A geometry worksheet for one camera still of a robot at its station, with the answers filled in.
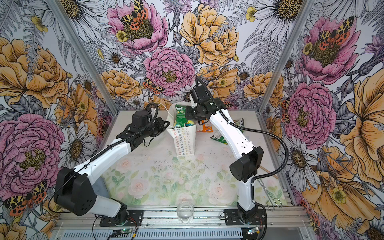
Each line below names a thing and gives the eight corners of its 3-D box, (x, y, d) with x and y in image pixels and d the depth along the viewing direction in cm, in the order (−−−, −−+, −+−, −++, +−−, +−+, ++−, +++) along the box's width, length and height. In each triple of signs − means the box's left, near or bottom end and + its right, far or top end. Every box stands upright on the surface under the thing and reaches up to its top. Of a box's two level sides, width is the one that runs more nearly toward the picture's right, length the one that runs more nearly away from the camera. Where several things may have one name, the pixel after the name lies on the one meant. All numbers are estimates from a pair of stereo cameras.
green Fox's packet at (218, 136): (211, 138, 108) (211, 135, 105) (214, 132, 111) (215, 129, 109) (227, 145, 104) (228, 142, 102) (230, 139, 107) (231, 136, 105)
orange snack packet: (196, 132, 111) (196, 129, 109) (196, 126, 114) (196, 124, 112) (212, 132, 111) (213, 129, 109) (212, 126, 114) (212, 124, 112)
